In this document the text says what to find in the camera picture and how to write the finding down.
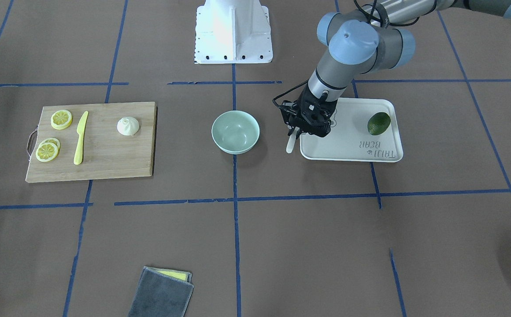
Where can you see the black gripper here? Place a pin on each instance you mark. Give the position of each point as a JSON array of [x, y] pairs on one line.
[[305, 97]]

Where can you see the white plastic spoon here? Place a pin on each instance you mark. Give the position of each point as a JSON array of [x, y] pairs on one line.
[[291, 143]]

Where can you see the white steamed bun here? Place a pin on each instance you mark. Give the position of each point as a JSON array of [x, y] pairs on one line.
[[128, 126]]

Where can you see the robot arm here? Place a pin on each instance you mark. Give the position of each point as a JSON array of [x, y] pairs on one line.
[[371, 38]]

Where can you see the light green bowl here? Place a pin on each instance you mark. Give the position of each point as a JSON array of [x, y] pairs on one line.
[[235, 132]]

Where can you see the white bear tray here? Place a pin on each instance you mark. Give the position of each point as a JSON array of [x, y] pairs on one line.
[[349, 139]]

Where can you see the yellow sponge cloth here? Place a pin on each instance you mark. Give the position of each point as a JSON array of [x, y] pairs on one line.
[[177, 274]]

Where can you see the yellow plastic knife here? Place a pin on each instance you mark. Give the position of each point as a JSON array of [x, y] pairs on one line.
[[79, 150]]

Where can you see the grey cloth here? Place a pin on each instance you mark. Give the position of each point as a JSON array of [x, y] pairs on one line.
[[159, 295]]

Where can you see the bamboo cutting board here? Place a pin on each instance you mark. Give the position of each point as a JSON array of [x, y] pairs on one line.
[[107, 154]]

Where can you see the upper lemon slice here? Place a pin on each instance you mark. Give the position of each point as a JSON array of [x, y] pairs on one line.
[[61, 119]]

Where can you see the lower back lemon slice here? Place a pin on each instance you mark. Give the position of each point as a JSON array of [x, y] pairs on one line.
[[54, 141]]

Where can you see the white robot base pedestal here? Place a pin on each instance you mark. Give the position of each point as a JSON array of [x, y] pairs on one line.
[[233, 32]]

